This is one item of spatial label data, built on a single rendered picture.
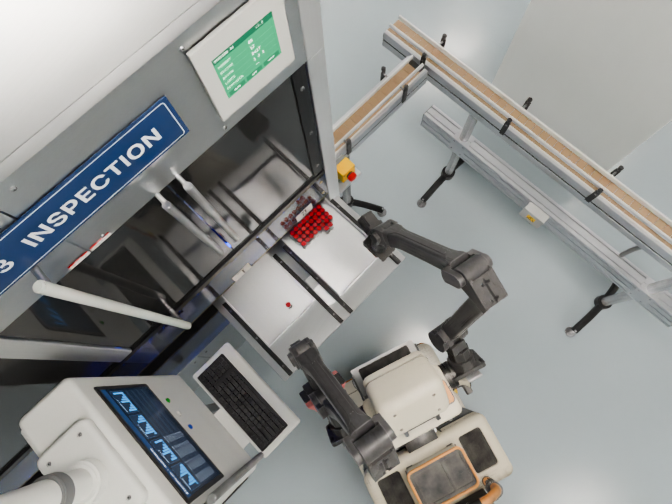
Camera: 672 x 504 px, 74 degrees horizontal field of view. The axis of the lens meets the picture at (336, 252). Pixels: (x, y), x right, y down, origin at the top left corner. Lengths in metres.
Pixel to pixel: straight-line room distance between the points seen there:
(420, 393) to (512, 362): 1.56
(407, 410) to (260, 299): 0.82
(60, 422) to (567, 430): 2.46
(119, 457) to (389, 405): 0.69
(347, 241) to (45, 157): 1.30
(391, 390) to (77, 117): 1.01
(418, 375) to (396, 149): 1.97
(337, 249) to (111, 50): 1.26
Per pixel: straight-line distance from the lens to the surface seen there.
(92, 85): 0.86
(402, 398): 1.33
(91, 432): 1.30
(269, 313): 1.87
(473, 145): 2.52
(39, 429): 1.41
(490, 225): 2.97
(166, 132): 0.95
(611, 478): 3.08
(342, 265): 1.87
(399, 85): 2.13
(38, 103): 0.89
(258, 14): 0.93
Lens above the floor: 2.71
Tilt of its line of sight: 75 degrees down
